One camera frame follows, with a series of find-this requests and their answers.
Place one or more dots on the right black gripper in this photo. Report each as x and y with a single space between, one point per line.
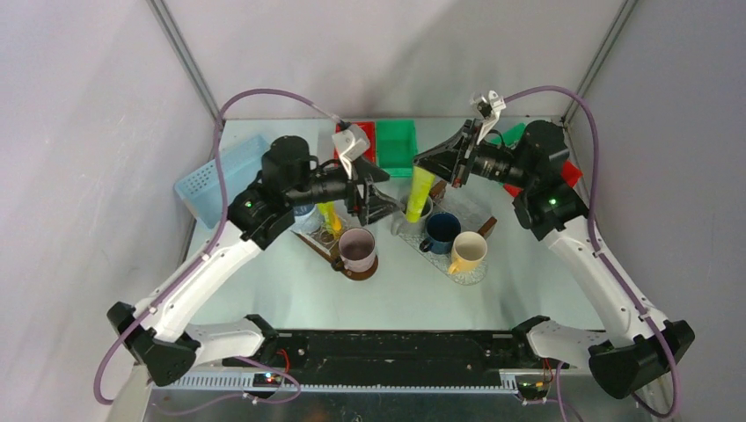
449 159

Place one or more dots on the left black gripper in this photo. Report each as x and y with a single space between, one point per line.
373 205

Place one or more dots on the mauve pink mug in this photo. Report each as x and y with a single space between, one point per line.
357 251

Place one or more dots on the grey mug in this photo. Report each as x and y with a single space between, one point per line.
400 226

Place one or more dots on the clear acrylic holder rack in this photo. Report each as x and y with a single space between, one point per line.
314 232

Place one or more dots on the light blue mug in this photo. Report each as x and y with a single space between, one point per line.
307 219

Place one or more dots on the brown ended acrylic rack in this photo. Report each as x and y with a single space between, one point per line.
473 215

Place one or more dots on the dark blue mug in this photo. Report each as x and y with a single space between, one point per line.
440 232

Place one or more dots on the cream yellow mug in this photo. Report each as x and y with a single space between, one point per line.
468 251

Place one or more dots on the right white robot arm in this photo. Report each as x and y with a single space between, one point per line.
639 343

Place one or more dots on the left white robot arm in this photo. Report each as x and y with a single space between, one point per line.
158 331

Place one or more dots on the clear glass oval tray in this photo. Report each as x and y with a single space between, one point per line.
442 263

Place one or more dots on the brown wooden oval tray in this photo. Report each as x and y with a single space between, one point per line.
331 258

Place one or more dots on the green toothbrush bin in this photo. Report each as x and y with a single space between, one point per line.
508 138

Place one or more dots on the red toothpaste bin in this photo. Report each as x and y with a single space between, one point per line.
570 173

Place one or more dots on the green plastic bin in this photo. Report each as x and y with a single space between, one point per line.
396 147

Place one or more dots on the red plastic bin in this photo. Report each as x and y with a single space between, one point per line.
362 142

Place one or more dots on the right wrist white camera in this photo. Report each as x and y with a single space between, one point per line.
488 106

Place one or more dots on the wrist white camera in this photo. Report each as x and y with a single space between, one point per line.
488 106
353 169

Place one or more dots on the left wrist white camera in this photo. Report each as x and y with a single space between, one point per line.
353 169

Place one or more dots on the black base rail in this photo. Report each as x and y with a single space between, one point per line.
397 358

